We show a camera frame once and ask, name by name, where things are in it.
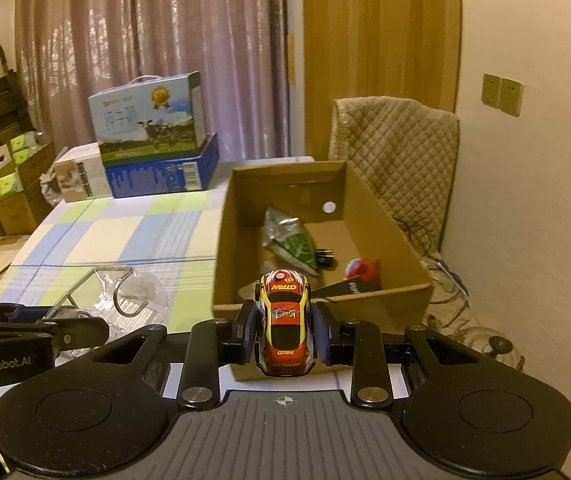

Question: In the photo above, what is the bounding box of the beige wall socket plate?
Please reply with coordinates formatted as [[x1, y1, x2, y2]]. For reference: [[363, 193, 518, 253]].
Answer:
[[499, 78, 523, 118], [481, 74, 502, 110]]

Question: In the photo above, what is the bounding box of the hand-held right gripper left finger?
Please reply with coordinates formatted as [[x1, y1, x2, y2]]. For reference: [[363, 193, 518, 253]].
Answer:
[[88, 300, 258, 411]]

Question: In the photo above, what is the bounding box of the crumpled grey plastic bag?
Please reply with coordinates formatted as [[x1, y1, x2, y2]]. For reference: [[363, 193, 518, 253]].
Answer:
[[39, 170, 63, 206]]

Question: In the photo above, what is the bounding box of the wooden door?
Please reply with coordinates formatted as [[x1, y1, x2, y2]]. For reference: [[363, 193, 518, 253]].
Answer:
[[303, 0, 462, 161]]

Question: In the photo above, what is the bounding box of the blue carton box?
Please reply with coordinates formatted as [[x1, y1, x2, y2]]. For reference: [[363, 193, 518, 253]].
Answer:
[[102, 132, 219, 198]]

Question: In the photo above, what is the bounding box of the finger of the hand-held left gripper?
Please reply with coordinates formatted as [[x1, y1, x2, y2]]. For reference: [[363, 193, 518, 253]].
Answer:
[[0, 316, 111, 358], [0, 297, 58, 322]]

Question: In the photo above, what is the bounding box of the pink curtain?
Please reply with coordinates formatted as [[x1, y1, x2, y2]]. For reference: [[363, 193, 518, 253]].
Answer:
[[14, 0, 306, 161]]

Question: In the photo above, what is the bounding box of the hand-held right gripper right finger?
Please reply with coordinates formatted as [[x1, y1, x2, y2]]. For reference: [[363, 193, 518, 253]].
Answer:
[[312, 300, 486, 408]]

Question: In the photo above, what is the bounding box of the brown cardboard box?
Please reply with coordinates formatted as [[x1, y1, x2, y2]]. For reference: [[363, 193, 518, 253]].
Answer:
[[211, 160, 433, 383]]

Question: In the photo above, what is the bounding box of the white floor cable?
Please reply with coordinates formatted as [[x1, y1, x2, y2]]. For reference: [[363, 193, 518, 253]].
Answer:
[[423, 255, 471, 328]]

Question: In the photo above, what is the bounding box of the quilted beige chair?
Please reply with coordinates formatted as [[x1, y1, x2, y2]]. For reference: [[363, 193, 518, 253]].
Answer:
[[329, 97, 461, 256]]

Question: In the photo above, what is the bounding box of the brown tissue carton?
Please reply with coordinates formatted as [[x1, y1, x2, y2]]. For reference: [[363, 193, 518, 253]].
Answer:
[[10, 131, 56, 221]]

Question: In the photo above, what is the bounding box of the black product box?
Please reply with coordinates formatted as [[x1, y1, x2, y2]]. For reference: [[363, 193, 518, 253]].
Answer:
[[315, 277, 383, 303]]

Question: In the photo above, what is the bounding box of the black floor cable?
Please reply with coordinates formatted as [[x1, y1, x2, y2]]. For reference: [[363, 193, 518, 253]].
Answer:
[[394, 216, 439, 261]]

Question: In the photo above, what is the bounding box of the clear plastic container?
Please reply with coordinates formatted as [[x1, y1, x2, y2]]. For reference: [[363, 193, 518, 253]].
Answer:
[[45, 264, 171, 348]]

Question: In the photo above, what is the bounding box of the cow print milk carton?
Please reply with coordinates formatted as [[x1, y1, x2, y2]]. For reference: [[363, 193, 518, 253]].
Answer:
[[88, 71, 206, 168]]

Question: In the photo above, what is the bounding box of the orange toy car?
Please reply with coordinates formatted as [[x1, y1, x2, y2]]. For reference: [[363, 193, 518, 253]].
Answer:
[[254, 269, 319, 377]]

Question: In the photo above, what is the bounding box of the brown white carton box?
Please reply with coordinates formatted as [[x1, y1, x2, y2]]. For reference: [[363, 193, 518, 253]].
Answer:
[[52, 142, 113, 203]]

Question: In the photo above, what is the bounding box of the silver green leaf pouch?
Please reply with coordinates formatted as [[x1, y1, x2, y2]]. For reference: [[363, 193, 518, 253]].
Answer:
[[262, 207, 322, 276]]

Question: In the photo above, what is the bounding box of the red blue toy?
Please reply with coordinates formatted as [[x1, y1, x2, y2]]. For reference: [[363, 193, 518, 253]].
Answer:
[[344, 258, 383, 286]]

